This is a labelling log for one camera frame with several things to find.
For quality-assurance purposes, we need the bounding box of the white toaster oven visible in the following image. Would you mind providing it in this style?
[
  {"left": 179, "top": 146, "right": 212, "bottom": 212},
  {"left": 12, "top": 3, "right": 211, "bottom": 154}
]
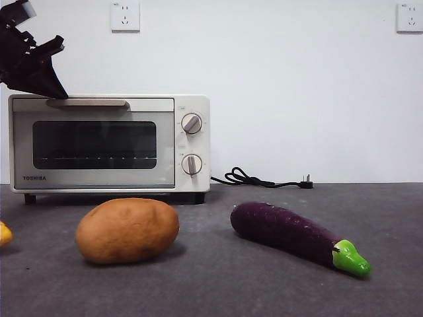
[{"left": 8, "top": 94, "right": 211, "bottom": 205}]

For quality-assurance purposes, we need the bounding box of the purple eggplant with green stem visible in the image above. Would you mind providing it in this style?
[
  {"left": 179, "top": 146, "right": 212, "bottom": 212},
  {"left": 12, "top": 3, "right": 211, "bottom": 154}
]
[{"left": 230, "top": 201, "right": 373, "bottom": 280}]

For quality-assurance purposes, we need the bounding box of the glass oven door with handle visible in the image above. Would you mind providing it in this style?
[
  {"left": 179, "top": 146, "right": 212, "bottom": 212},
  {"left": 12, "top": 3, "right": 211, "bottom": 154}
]
[{"left": 12, "top": 98, "right": 175, "bottom": 191}]

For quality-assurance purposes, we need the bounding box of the black power cord with plug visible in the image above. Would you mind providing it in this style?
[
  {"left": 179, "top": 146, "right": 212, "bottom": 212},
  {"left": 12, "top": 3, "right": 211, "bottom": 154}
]
[{"left": 210, "top": 166, "right": 315, "bottom": 191}]

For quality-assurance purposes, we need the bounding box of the brown potato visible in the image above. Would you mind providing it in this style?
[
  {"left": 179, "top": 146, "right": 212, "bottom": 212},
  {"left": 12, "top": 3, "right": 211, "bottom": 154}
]
[{"left": 75, "top": 197, "right": 180, "bottom": 265}]

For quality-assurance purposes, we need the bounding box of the beige round oven knob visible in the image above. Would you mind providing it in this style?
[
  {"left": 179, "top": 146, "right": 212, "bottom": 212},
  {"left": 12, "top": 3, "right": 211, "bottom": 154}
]
[
  {"left": 180, "top": 153, "right": 203, "bottom": 179},
  {"left": 180, "top": 113, "right": 204, "bottom": 135}
]

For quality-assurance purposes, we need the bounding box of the pale grey left wrist camera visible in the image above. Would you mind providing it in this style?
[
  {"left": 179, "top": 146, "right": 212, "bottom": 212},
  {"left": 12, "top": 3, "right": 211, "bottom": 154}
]
[{"left": 18, "top": 0, "right": 38, "bottom": 20}]

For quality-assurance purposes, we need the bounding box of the yellow fruit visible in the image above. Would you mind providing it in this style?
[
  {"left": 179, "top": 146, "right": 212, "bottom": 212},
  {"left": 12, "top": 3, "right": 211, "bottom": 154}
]
[{"left": 0, "top": 221, "right": 13, "bottom": 248}]

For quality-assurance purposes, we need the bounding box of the white wall socket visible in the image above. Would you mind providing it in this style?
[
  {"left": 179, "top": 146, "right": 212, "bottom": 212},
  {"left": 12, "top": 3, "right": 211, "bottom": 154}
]
[
  {"left": 110, "top": 1, "right": 141, "bottom": 33},
  {"left": 396, "top": 3, "right": 423, "bottom": 33}
]

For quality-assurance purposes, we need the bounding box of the metal wire oven rack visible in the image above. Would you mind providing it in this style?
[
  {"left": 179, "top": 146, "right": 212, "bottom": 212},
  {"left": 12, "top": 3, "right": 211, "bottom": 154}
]
[{"left": 36, "top": 155, "right": 156, "bottom": 162}]

